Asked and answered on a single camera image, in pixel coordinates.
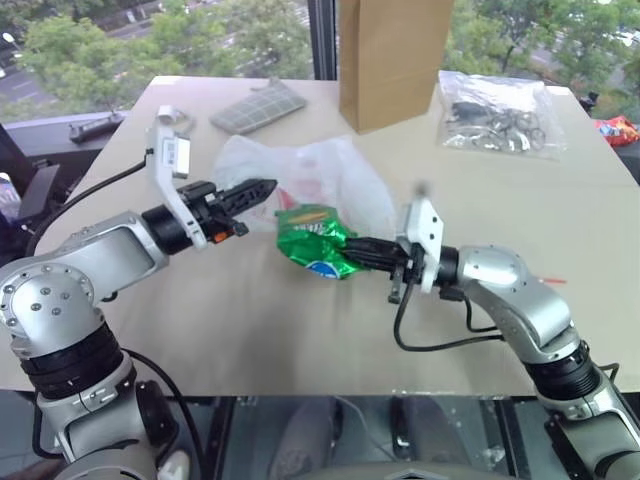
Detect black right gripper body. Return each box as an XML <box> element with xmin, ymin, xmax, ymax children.
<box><xmin>386</xmin><ymin>238</ymin><xmax>427</xmax><ymax>304</ymax></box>

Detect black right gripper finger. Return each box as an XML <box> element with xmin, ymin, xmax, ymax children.
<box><xmin>344</xmin><ymin>236</ymin><xmax>405</xmax><ymax>257</ymax></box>
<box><xmin>345</xmin><ymin>249</ymin><xmax>401</xmax><ymax>275</ymax></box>

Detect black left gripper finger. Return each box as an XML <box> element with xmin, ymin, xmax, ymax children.
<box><xmin>225</xmin><ymin>193</ymin><xmax>272</xmax><ymax>218</ymax></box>
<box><xmin>222</xmin><ymin>177</ymin><xmax>278</xmax><ymax>201</ymax></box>

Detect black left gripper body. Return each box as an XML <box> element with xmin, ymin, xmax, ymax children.
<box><xmin>175</xmin><ymin>180</ymin><xmax>250</xmax><ymax>246</ymax></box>

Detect green snack bag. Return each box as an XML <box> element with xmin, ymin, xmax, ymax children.
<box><xmin>273</xmin><ymin>205</ymin><xmax>369</xmax><ymax>281</ymax></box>

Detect translucent white plastic bag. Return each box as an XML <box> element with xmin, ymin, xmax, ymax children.
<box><xmin>211</xmin><ymin>133</ymin><xmax>397</xmax><ymax>237</ymax></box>

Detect clear bag of black rings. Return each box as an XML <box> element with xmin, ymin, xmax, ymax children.
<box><xmin>435</xmin><ymin>69</ymin><xmax>569</xmax><ymax>163</ymax></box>

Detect brown paper bag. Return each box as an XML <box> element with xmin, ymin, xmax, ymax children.
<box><xmin>338</xmin><ymin>0</ymin><xmax>456</xmax><ymax>134</ymax></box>

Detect grey folded cloth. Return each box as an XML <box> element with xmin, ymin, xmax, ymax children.
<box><xmin>208</xmin><ymin>77</ymin><xmax>307</xmax><ymax>135</ymax></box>

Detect black bar-shaped device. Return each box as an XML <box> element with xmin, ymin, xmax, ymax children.
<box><xmin>68</xmin><ymin>110</ymin><xmax>127</xmax><ymax>146</ymax></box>

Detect black slanted stand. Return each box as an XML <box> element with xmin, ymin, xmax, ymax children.
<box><xmin>16</xmin><ymin>158</ymin><xmax>62</xmax><ymax>222</ymax></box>

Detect red snack packet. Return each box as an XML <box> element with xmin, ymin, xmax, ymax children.
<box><xmin>594</xmin><ymin>114</ymin><xmax>640</xmax><ymax>148</ymax></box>

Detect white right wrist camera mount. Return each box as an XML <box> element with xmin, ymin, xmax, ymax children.
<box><xmin>396</xmin><ymin>195</ymin><xmax>446</xmax><ymax>294</ymax></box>

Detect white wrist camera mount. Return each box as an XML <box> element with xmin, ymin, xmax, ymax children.
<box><xmin>145</xmin><ymin>105</ymin><xmax>208</xmax><ymax>252</ymax></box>
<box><xmin>396</xmin><ymin>195</ymin><xmax>446</xmax><ymax>294</ymax></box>

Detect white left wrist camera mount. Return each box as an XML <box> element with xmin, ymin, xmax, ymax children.
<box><xmin>145</xmin><ymin>105</ymin><xmax>208</xmax><ymax>252</ymax></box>

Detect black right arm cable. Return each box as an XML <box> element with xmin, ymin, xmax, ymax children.
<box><xmin>393</xmin><ymin>282</ymin><xmax>507</xmax><ymax>353</ymax></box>

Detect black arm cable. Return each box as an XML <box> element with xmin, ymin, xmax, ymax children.
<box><xmin>393</xmin><ymin>282</ymin><xmax>507</xmax><ymax>353</ymax></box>
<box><xmin>23</xmin><ymin>149</ymin><xmax>154</xmax><ymax>257</ymax></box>

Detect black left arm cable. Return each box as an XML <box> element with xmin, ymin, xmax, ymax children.
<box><xmin>23</xmin><ymin>149</ymin><xmax>154</xmax><ymax>257</ymax></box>

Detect dark window frame post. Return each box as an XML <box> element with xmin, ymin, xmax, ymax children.
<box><xmin>308</xmin><ymin>0</ymin><xmax>342</xmax><ymax>82</ymax></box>

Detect black torso cable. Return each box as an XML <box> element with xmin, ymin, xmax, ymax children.
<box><xmin>124</xmin><ymin>348</ymin><xmax>205</xmax><ymax>480</ymax></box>

